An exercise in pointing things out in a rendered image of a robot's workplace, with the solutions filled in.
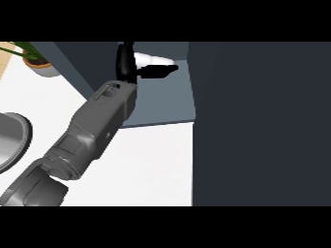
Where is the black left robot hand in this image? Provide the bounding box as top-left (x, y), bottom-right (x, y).
top-left (114, 41), bottom-right (179, 86)

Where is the white water bottle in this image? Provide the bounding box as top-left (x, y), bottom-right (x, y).
top-left (132, 52), bottom-right (176, 68)

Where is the dark grey cabinet door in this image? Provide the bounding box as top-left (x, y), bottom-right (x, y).
top-left (186, 41), bottom-right (331, 207)

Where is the blue-grey cabinet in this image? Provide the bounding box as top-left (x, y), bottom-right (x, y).
top-left (27, 41), bottom-right (197, 130)

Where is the grey round metal basin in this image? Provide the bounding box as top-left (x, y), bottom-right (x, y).
top-left (0, 105), bottom-right (33, 179)

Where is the potted green plant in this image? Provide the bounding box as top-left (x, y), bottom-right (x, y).
top-left (0, 41), bottom-right (63, 78)

